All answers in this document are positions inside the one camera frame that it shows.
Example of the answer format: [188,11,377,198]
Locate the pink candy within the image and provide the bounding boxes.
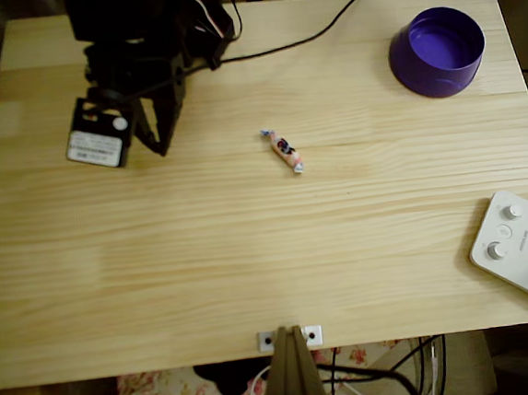
[258,125,308,179]

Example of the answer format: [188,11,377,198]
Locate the purple plastic bowl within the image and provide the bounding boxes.
[383,2,491,104]

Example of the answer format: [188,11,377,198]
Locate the black pole under table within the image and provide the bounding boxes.
[193,361,243,395]

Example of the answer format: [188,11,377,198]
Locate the white lamp base with knobs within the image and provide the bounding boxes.
[463,188,528,321]

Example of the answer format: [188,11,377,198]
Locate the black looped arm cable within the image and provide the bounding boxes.
[226,0,246,42]

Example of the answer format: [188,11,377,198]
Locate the white metal bracket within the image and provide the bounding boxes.
[255,324,324,352]

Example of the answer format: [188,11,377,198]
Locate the white looped cable below table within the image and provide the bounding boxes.
[237,366,274,395]

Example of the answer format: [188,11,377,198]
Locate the tan camera mount post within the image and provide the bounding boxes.
[254,321,333,395]

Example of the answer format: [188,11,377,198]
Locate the thick black cable below table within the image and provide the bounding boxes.
[315,353,426,395]

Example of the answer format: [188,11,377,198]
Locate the thin black cables below table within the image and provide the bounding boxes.
[409,333,452,395]

